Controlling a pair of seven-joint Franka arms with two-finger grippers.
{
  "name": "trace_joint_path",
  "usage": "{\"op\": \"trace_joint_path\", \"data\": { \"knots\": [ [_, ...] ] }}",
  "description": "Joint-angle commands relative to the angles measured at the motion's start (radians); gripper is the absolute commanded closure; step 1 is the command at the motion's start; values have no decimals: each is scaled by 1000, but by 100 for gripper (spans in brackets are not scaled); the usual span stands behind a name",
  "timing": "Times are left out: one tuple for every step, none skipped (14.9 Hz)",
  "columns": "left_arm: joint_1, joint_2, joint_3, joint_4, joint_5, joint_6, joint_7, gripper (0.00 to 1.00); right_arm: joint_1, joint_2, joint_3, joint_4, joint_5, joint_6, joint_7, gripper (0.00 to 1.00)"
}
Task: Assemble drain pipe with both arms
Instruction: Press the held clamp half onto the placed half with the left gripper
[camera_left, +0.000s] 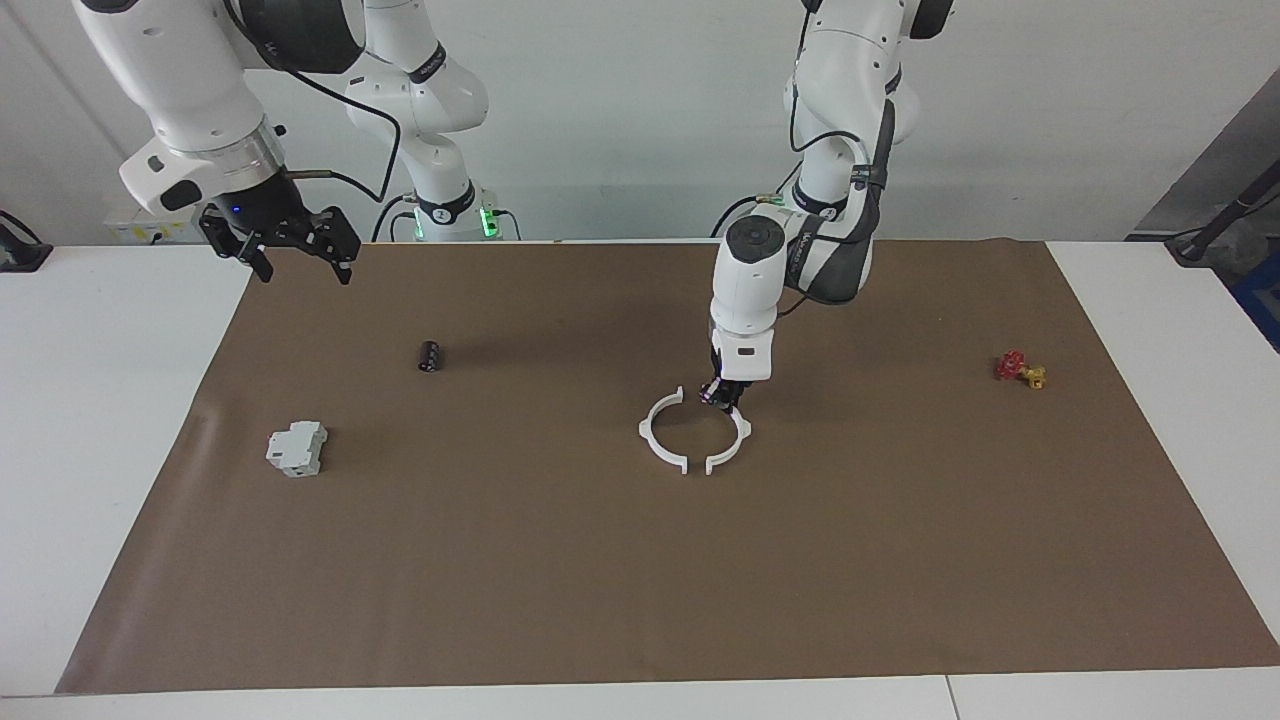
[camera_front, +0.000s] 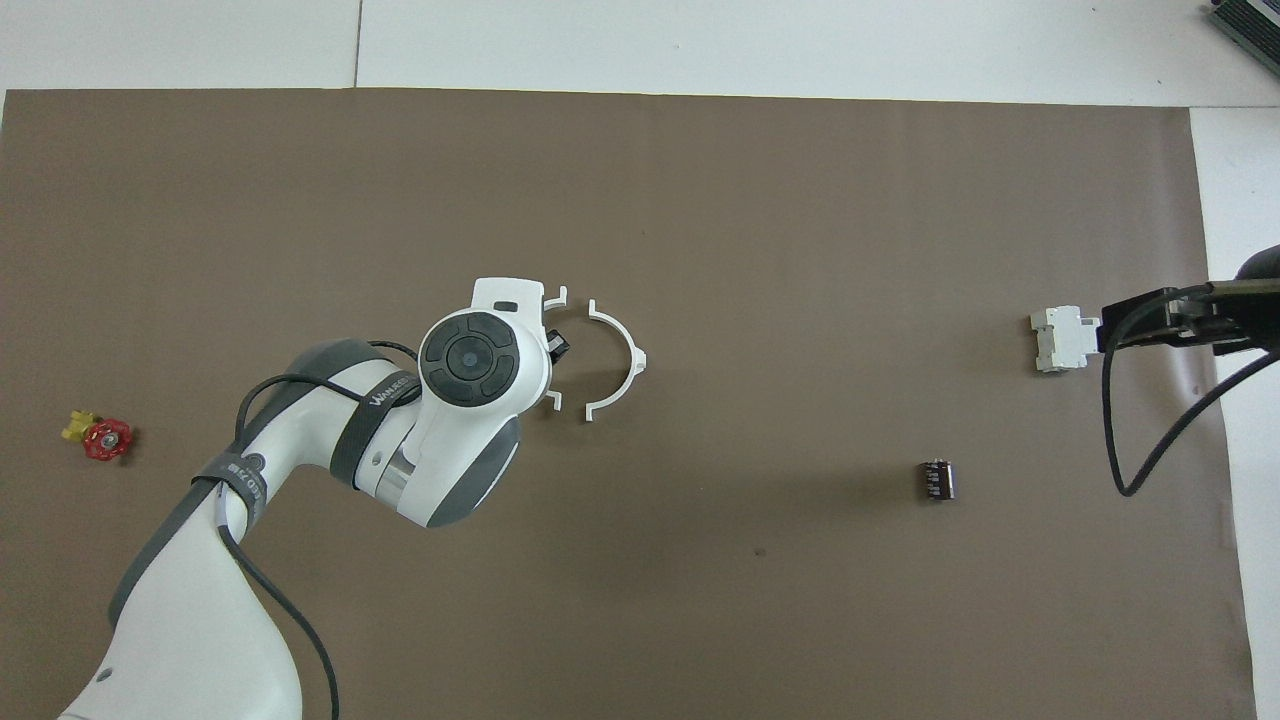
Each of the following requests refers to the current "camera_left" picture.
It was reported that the white half-ring pipe clamp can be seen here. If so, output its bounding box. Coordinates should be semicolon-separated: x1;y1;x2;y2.
704;405;754;476
638;386;691;476

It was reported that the white circuit breaker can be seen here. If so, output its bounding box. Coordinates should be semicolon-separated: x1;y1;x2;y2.
265;420;328;478

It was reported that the brown paper mat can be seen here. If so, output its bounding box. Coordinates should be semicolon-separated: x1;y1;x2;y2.
55;240;1280;694

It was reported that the red and yellow valve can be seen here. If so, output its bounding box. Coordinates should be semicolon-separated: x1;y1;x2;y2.
995;350;1048;391

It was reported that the black stand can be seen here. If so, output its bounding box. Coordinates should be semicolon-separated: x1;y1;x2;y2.
1165;160;1280;267

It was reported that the blue box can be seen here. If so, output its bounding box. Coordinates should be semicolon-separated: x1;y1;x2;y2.
1232;255;1280;353

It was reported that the black base cable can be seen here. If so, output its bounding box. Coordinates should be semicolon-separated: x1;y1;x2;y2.
711;194;776;239
371;194;411;243

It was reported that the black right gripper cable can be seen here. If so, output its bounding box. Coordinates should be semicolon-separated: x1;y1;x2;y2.
228;38;403;201

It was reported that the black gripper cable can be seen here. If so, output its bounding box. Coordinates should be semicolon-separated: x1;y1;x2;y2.
775;60;896;321
228;38;403;201

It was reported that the white wall power strip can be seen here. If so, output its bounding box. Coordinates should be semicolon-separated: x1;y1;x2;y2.
105;193;213;244

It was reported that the black clamp mount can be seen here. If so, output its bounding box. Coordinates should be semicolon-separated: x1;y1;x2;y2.
0;210;53;273

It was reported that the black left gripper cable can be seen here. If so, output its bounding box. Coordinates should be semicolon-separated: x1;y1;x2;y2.
775;60;896;321

